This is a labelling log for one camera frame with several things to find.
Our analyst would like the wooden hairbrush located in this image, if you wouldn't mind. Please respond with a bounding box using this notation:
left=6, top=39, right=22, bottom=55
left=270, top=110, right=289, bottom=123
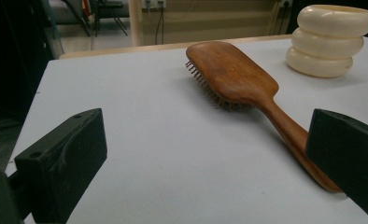
left=185, top=41, right=343, bottom=193

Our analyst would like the cream ringed container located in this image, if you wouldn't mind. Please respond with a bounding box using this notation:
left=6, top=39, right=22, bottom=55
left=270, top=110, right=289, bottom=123
left=285, top=4, right=368, bottom=78

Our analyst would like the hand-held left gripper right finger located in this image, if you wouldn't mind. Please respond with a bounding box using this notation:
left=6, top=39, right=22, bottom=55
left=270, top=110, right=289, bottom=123
left=304, top=108, right=368, bottom=224

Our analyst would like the black chair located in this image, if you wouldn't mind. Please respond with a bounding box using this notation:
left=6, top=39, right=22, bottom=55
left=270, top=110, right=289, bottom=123
left=60, top=0, right=129, bottom=37

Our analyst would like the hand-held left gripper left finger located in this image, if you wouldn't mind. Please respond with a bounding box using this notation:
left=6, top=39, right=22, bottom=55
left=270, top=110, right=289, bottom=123
left=7, top=107, right=108, bottom=224

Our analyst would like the black power cable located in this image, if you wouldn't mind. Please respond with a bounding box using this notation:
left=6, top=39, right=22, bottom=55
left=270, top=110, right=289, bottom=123
left=276, top=4, right=289, bottom=35
left=154, top=5, right=162, bottom=46

